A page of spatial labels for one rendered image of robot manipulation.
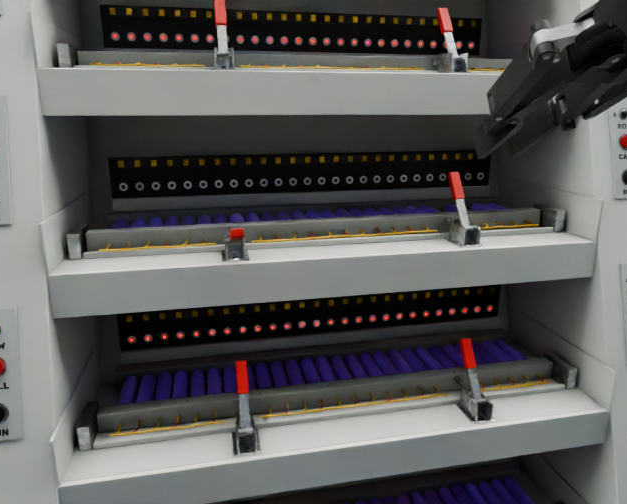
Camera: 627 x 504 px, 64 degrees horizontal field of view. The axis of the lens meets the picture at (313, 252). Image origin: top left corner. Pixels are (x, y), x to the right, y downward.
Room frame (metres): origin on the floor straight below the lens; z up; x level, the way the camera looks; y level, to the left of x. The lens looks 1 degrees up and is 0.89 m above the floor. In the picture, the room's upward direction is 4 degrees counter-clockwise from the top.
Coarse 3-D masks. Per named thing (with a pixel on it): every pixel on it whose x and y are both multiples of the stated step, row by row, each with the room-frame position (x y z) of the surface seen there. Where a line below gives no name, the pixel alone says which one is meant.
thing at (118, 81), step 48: (48, 48) 0.51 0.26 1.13; (144, 48) 0.66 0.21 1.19; (192, 48) 0.68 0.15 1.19; (240, 48) 0.69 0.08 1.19; (288, 48) 0.70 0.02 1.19; (336, 48) 0.71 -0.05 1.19; (384, 48) 0.73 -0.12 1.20; (432, 48) 0.74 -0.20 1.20; (48, 96) 0.48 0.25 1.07; (96, 96) 0.49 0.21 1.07; (144, 96) 0.50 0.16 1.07; (192, 96) 0.51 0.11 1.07; (240, 96) 0.52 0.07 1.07; (288, 96) 0.53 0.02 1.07; (336, 96) 0.54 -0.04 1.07; (384, 96) 0.55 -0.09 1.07; (432, 96) 0.56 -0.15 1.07; (480, 96) 0.57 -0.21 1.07
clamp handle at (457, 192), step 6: (450, 174) 0.60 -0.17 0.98; (456, 174) 0.60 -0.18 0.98; (450, 180) 0.60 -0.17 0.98; (456, 180) 0.59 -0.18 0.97; (450, 186) 0.60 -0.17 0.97; (456, 186) 0.59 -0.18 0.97; (456, 192) 0.59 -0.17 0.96; (462, 192) 0.59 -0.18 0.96; (456, 198) 0.59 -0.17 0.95; (462, 198) 0.59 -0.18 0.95; (456, 204) 0.59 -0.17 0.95; (462, 204) 0.59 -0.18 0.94; (462, 210) 0.58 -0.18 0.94; (462, 216) 0.58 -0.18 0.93; (462, 222) 0.58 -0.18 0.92; (468, 222) 0.58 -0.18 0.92
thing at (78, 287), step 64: (320, 192) 0.70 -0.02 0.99; (384, 192) 0.72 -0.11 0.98; (448, 192) 0.74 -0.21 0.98; (512, 192) 0.75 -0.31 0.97; (64, 256) 0.53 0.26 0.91; (192, 256) 0.54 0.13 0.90; (256, 256) 0.54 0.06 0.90; (320, 256) 0.53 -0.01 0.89; (384, 256) 0.54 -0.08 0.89; (448, 256) 0.56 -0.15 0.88; (512, 256) 0.58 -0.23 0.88; (576, 256) 0.59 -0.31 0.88
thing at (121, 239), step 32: (224, 224) 0.58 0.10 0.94; (256, 224) 0.58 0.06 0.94; (288, 224) 0.58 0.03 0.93; (320, 224) 0.59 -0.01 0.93; (352, 224) 0.60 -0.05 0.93; (384, 224) 0.61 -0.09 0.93; (416, 224) 0.62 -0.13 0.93; (448, 224) 0.63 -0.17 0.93; (480, 224) 0.64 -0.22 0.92; (512, 224) 0.65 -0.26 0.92
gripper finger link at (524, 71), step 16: (528, 48) 0.36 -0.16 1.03; (544, 48) 0.33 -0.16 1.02; (512, 64) 0.38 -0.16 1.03; (528, 64) 0.36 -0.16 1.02; (544, 64) 0.35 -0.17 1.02; (512, 80) 0.38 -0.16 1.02; (528, 80) 0.37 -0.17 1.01; (496, 96) 0.41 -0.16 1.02; (512, 96) 0.39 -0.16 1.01; (496, 112) 0.41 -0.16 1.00
